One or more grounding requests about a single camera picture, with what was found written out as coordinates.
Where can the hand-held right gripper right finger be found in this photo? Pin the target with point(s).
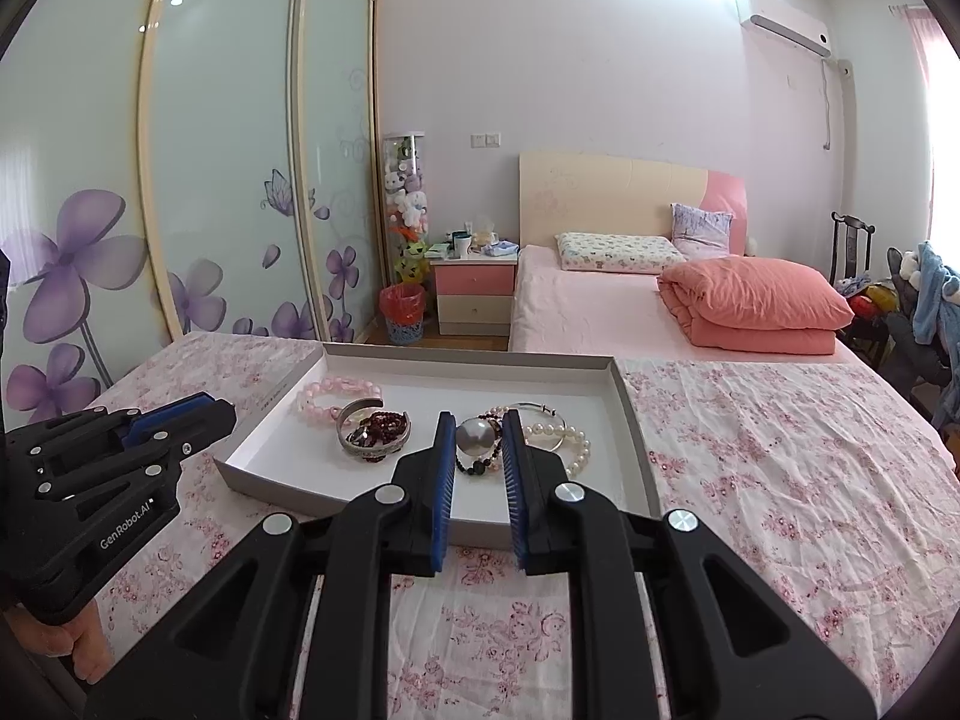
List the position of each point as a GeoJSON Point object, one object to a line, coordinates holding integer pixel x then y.
{"type": "Point", "coordinates": [516, 487]}

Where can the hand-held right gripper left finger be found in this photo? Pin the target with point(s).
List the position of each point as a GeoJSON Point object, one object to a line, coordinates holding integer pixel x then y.
{"type": "Point", "coordinates": [444, 480]}

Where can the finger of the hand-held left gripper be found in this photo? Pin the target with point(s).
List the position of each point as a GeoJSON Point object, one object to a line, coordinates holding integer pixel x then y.
{"type": "Point", "coordinates": [169, 414]}
{"type": "Point", "coordinates": [135, 457]}

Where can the white pearl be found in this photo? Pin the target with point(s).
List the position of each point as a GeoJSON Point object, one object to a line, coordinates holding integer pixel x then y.
{"type": "Point", "coordinates": [478, 439]}

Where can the wide silver bangle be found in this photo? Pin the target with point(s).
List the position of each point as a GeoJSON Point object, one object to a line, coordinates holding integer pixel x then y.
{"type": "Point", "coordinates": [375, 454]}

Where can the grey shallow cardboard tray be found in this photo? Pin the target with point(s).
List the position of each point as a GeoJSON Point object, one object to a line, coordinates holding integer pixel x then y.
{"type": "Point", "coordinates": [420, 397]}

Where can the person's left hand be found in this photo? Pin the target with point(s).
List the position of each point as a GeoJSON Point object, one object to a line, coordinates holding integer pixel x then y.
{"type": "Point", "coordinates": [75, 645]}

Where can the thin silver bangle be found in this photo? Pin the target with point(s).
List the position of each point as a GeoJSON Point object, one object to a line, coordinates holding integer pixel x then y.
{"type": "Point", "coordinates": [555, 410]}

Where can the blue bin with red bag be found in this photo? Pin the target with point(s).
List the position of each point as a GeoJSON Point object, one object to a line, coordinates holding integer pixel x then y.
{"type": "Point", "coordinates": [403, 311]}

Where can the pink and cream nightstand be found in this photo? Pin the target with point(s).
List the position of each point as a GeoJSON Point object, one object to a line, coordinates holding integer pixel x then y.
{"type": "Point", "coordinates": [472, 292]}

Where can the pink bed mattress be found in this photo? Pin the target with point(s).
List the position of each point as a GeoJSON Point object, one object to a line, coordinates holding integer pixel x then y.
{"type": "Point", "coordinates": [585, 307]}

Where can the white mug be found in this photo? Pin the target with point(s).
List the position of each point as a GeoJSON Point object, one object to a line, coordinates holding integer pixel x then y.
{"type": "Point", "coordinates": [460, 244]}

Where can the white patterned pillow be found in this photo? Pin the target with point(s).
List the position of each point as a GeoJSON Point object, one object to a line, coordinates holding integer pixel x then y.
{"type": "Point", "coordinates": [615, 251]}

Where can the clear plush toy tube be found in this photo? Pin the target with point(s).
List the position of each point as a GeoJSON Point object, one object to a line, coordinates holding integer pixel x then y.
{"type": "Point", "coordinates": [405, 210]}

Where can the wardrobe with purple flowers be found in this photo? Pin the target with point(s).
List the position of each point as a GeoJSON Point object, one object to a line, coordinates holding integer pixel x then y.
{"type": "Point", "coordinates": [210, 127]}

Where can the cream and pink headboard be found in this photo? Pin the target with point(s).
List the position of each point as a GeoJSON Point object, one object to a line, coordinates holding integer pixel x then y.
{"type": "Point", "coordinates": [600, 195]}

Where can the lavender pillow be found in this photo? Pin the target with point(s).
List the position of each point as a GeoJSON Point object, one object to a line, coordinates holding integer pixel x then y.
{"type": "Point", "coordinates": [701, 229]}

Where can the colourful toys pile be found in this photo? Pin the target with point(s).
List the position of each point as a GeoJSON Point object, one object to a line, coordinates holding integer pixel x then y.
{"type": "Point", "coordinates": [874, 301]}

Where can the dark wooden chair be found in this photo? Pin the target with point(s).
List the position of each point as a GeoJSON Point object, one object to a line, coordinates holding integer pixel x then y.
{"type": "Point", "coordinates": [851, 247]}

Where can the black office chair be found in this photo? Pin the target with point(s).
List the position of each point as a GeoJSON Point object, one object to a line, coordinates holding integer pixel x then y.
{"type": "Point", "coordinates": [904, 330]}

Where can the light blue garment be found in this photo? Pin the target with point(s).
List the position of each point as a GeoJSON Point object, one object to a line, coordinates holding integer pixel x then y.
{"type": "Point", "coordinates": [937, 292]}

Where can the white pipe cover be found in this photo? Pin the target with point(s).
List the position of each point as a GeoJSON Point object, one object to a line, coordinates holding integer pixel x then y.
{"type": "Point", "coordinates": [846, 135]}

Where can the white air conditioner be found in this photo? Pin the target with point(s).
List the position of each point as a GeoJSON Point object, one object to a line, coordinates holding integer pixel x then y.
{"type": "Point", "coordinates": [784, 19]}

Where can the pink curtain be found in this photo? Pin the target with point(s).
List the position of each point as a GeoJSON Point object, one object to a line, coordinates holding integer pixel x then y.
{"type": "Point", "coordinates": [934, 90]}

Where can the white wall socket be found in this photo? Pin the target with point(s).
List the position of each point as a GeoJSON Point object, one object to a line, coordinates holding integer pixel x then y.
{"type": "Point", "coordinates": [486, 140]}

